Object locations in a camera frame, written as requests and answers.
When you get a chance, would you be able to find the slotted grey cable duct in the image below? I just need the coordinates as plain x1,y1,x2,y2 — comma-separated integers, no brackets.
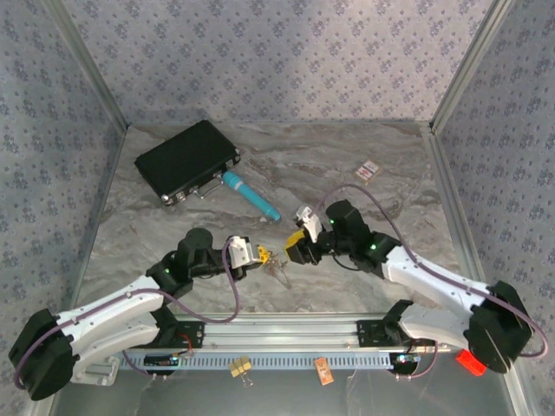
114,350,391,372

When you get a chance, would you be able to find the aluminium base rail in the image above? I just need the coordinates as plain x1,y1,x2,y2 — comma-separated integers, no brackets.
116,312,469,353

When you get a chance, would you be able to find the white plastic bracket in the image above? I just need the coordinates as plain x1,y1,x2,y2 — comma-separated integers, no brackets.
82,357,121,387

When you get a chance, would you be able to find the aluminium frame post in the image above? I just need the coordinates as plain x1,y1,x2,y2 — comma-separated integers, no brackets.
42,0,131,129
428,0,518,129

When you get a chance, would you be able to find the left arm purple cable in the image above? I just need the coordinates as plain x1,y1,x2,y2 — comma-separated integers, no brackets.
12,240,242,389

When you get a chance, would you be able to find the teal marker pen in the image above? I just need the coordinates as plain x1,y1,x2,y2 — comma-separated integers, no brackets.
221,171,282,223

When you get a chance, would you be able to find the aluminium side frame rail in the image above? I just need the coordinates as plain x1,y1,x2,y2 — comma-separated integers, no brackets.
71,125,129,311
419,122,498,296

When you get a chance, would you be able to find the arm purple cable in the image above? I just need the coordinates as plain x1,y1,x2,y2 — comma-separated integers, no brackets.
312,184,547,381
12,240,242,389

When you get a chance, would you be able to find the red plastic block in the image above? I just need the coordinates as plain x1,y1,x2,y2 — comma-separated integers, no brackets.
454,349,487,377

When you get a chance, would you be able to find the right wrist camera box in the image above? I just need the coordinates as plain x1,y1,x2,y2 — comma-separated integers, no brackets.
294,205,324,244

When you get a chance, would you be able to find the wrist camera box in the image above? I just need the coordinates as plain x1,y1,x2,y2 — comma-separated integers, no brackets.
228,235,258,269
294,205,324,244

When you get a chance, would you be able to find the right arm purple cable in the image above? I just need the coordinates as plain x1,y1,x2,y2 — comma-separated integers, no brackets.
312,184,547,381

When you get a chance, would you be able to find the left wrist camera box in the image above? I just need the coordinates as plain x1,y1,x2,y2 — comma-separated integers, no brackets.
228,235,258,269

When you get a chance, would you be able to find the playing card box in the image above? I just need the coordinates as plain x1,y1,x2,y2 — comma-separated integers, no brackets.
353,159,382,185

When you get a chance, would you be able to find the black hard case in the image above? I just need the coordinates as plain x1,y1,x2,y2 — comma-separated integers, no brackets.
133,120,242,207

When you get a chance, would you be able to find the gold binder clip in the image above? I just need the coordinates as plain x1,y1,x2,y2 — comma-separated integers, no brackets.
228,355,255,387

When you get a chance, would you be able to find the orange paper tag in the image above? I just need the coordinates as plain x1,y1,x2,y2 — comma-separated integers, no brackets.
314,357,335,386

